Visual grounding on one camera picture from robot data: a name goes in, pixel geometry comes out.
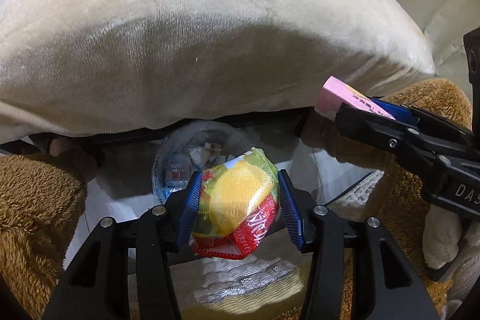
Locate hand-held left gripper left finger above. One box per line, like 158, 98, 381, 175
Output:
41, 170, 203, 320

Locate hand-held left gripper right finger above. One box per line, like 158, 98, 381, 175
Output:
277, 169, 441, 320

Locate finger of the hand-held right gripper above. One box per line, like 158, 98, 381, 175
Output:
371, 98, 474, 137
335, 105, 475, 172

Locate pink paper box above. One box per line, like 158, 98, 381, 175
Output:
314, 76, 396, 120

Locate clear plastic trash bag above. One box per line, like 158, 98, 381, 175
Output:
152, 119, 263, 204

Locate person's right hand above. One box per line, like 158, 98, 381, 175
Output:
423, 208, 480, 302

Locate wooden bed leg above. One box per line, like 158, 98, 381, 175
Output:
47, 134, 100, 184
300, 109, 331, 148

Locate white ribbed cloth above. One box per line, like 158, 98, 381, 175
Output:
324, 170, 385, 210
191, 256, 302, 306

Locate person's left leg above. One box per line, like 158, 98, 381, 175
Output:
0, 145, 100, 320

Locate beige plush blanket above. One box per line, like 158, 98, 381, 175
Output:
0, 0, 436, 137

